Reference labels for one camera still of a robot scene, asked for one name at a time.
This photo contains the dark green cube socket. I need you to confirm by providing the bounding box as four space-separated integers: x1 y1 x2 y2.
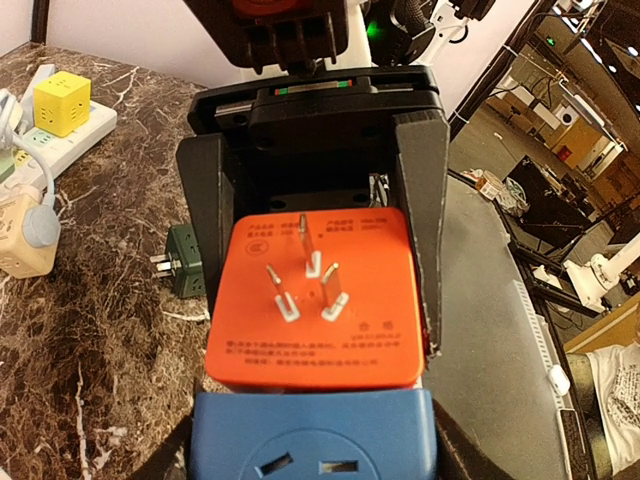
149 224 206 299

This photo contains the grey blue power strip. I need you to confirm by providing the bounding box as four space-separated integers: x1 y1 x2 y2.
21 64 56 110

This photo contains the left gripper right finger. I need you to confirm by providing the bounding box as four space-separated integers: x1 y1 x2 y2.
433 400 505 480

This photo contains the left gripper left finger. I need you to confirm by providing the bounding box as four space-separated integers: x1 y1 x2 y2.
129 415 193 480

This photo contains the blue cube socket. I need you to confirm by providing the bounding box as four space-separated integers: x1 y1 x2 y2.
188 389 437 479

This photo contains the beige cube socket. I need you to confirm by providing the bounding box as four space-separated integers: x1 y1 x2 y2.
1 185 60 279

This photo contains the white slotted cable duct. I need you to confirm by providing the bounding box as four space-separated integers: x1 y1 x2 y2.
513 280 572 409

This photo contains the white power strip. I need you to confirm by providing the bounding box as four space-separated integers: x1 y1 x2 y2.
1 101 117 200

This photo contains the light blue plug cable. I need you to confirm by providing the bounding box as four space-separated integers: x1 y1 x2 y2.
0 88 62 247

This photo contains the left black frame post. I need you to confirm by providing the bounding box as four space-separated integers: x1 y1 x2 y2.
30 0 50 44

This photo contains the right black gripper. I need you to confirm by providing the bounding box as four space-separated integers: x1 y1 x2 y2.
176 66 449 358

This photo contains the red cube socket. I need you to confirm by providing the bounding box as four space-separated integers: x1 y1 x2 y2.
204 207 425 391

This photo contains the yellow cube socket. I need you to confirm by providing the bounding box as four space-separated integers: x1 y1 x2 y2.
34 71 92 137

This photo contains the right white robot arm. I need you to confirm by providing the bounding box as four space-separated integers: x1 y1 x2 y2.
176 1 491 356

